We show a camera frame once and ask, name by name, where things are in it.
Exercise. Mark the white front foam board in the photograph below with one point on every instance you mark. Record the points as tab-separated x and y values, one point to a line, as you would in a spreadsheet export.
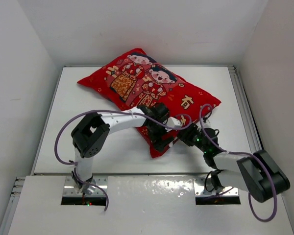
138	205

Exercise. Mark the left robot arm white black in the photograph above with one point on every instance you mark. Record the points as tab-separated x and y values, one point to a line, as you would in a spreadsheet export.
90	134

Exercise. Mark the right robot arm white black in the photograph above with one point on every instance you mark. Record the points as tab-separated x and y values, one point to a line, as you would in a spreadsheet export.
254	174

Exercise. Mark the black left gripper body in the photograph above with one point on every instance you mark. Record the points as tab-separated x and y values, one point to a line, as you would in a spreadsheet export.
157	130

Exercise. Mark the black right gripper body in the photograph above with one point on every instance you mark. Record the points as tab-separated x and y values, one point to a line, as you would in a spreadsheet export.
194	138

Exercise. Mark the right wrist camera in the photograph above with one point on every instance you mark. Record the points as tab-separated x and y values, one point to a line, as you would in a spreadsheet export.
206	123

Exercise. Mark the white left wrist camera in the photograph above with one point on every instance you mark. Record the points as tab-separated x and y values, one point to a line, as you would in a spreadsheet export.
173	123

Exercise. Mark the red patterned pillowcase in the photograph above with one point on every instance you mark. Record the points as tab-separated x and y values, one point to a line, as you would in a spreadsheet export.
134	79

